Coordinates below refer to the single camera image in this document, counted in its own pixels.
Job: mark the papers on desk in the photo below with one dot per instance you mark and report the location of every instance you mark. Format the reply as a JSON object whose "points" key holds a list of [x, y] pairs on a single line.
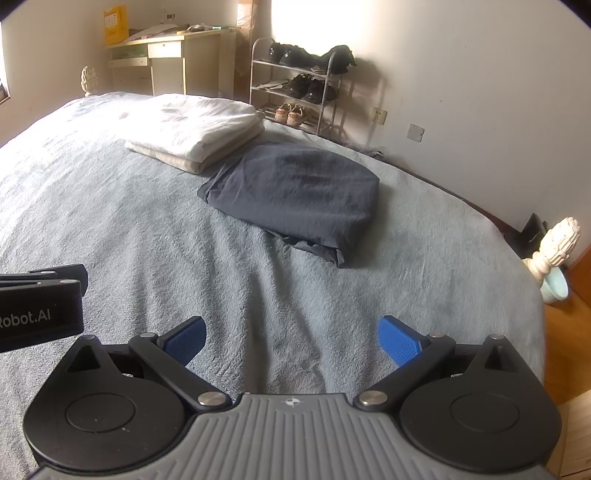
{"points": [[157, 31]]}

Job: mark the wall power socket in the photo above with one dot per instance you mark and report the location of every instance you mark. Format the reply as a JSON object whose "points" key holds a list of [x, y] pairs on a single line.
{"points": [[380, 115]]}

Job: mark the white wall switch plate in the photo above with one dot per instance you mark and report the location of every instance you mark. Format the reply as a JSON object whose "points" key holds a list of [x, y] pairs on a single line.
{"points": [[415, 132]]}

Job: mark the dark navy pants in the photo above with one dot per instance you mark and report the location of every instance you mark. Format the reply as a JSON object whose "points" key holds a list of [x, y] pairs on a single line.
{"points": [[295, 194]]}

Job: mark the white carved bedpost finial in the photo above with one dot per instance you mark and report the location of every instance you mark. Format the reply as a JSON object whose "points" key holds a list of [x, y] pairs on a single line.
{"points": [[90, 78], [558, 240]]}

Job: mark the light blue basin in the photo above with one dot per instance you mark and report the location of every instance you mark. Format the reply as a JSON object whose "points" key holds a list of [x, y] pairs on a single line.
{"points": [[554, 287]]}

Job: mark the black boot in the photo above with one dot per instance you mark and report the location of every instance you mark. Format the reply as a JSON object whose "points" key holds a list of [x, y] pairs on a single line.
{"points": [[334, 57]]}

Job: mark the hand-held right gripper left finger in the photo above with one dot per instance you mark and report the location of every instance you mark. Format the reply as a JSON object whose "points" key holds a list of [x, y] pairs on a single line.
{"points": [[187, 341]]}

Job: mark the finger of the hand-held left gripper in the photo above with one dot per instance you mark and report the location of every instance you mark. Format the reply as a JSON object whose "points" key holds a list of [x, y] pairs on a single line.
{"points": [[69, 273]]}

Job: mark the white folded cloth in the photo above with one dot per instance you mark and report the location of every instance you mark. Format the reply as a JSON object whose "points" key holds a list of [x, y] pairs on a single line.
{"points": [[194, 122]]}

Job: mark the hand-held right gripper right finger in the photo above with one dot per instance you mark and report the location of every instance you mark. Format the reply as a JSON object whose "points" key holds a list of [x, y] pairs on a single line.
{"points": [[397, 339]]}

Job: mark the black shoe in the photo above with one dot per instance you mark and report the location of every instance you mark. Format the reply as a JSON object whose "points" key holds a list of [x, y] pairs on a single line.
{"points": [[277, 51], [298, 85], [298, 56], [321, 91]]}

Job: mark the beige sneaker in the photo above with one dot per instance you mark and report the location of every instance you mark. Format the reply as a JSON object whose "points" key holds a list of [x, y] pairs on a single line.
{"points": [[282, 113], [297, 115]]}

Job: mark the yellow box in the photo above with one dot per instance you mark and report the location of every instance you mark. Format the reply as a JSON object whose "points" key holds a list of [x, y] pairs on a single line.
{"points": [[115, 25]]}

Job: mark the wooden shelf unit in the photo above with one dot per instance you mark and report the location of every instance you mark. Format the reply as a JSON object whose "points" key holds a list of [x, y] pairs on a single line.
{"points": [[171, 60]]}

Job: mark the long cardboard box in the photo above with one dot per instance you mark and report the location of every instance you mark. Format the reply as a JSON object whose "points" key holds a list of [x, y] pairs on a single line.
{"points": [[247, 27]]}

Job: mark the grey fleece bed blanket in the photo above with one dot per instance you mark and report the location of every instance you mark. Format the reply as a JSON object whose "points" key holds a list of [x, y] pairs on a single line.
{"points": [[138, 240]]}

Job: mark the metal shoe rack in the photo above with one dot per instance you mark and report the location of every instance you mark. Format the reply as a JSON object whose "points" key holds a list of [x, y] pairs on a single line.
{"points": [[332, 99]]}

